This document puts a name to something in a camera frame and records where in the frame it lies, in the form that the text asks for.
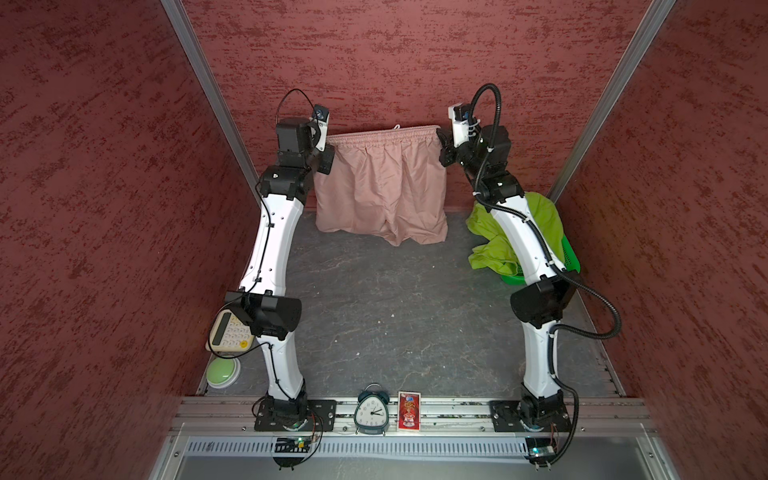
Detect pink shorts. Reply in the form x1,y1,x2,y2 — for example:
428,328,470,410
315,125,448,246

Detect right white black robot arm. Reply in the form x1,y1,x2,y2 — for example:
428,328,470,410
436,128,574,432

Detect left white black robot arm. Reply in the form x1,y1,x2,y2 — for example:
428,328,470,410
226,108,335,430

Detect lime green shorts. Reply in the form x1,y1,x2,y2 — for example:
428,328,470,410
466,192,565,276

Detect green plastic basket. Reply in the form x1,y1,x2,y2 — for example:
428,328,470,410
501,236,581,286

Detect beige calculator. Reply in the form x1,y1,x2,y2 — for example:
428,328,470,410
206,309,254,355

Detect green round button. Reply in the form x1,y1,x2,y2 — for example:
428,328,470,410
205,357,242,390

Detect red playing card box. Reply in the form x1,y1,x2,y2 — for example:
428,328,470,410
398,391,421,432

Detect dark green alarm clock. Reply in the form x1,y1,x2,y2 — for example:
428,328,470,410
353,383,390,435

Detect left green circuit board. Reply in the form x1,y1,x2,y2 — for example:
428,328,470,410
274,437,312,455

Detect green circuit board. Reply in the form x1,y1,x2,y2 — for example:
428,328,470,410
525,437,557,466
274,437,312,455

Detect right green circuit board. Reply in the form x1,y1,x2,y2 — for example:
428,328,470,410
525,437,557,466

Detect right black corrugated cable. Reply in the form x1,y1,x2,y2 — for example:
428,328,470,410
467,82,624,463

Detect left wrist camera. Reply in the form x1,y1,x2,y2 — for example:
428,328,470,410
313,104,330,152

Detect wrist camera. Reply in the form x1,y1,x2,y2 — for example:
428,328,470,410
448,103,479,148
313,104,330,152

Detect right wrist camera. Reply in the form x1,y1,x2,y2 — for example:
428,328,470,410
448,103,479,148

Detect right aluminium corner post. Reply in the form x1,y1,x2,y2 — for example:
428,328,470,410
548,0,676,203

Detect aluminium corner post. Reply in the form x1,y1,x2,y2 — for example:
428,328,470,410
548,0,676,203
161,0,262,207

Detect left aluminium corner post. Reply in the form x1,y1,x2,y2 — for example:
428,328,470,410
161,0,262,207

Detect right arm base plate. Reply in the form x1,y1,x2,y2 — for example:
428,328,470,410
488,400,571,434

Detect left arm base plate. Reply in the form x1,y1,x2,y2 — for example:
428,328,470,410
253,398,338,432

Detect aluminium mounting rail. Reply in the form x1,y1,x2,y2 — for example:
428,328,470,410
171,396,659,437

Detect white perforated cable duct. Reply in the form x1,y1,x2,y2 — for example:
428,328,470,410
184,436,527,461

